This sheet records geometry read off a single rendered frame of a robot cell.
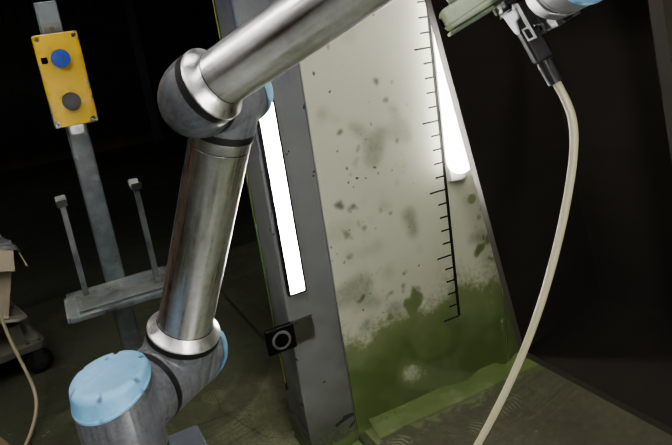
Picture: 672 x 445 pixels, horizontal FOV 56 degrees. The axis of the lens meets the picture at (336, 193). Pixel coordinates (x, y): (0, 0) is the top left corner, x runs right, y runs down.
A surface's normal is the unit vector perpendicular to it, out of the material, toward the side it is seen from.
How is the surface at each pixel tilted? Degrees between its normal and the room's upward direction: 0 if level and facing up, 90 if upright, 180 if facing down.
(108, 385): 5
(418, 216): 90
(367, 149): 90
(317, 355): 90
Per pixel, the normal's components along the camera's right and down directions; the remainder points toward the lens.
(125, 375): -0.18, -0.92
